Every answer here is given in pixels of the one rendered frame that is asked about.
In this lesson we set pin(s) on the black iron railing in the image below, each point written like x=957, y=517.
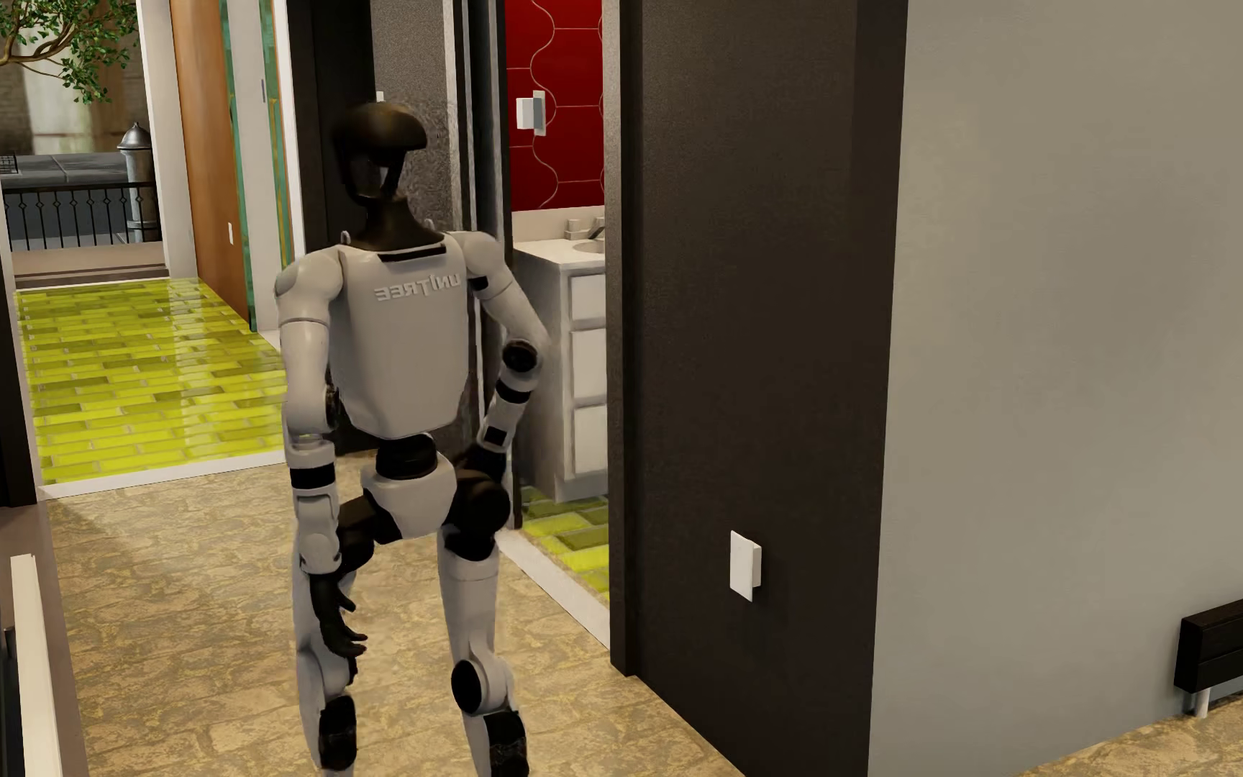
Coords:
x=77, y=214

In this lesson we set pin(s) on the white robot leg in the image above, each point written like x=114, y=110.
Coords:
x=330, y=658
x=479, y=637

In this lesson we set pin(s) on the white left robot leg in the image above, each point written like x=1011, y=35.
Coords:
x=479, y=637

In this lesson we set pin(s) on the white right robot leg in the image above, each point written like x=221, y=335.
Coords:
x=330, y=658

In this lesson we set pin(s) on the black baseboard heater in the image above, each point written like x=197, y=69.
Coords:
x=1241, y=639

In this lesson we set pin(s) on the white wall-mounted fixture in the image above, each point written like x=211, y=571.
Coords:
x=531, y=113

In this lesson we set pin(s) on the green leafy tree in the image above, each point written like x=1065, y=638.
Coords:
x=66, y=38

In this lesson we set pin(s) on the grey stone post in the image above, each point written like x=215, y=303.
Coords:
x=136, y=181

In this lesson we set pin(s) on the grey sink faucet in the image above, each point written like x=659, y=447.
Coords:
x=587, y=229

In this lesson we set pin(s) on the brown wooden door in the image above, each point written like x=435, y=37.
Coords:
x=209, y=151

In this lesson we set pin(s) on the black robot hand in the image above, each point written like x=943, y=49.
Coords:
x=333, y=613
x=482, y=464

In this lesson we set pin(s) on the black robot head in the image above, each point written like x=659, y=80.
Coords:
x=378, y=140

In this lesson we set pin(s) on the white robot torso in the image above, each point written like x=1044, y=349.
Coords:
x=403, y=345

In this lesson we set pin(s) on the white bathroom vanity cabinet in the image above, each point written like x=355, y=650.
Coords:
x=570, y=362

